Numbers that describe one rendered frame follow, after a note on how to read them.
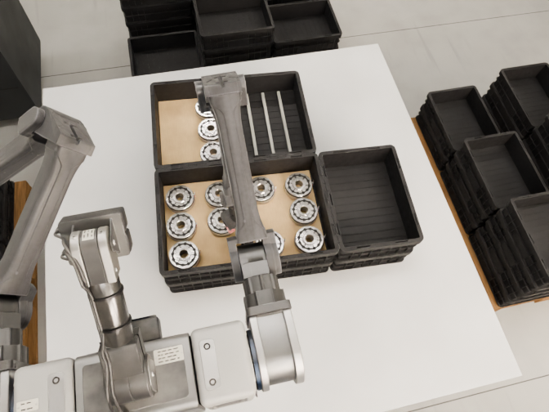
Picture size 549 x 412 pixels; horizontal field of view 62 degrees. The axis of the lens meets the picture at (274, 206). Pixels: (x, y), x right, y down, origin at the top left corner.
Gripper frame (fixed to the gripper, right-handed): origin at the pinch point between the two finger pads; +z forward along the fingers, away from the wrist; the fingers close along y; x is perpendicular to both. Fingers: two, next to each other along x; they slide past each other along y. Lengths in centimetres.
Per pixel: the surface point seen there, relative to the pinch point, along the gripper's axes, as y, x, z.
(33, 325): 103, -33, 87
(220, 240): 8.0, -2.0, 11.8
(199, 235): 13.5, -7.2, 11.6
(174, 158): 7.8, -41.1, 13.5
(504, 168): -142, 19, 67
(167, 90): -3, -68, 9
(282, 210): -17.6, -1.6, 13.7
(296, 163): -30.8, -14.0, 9.7
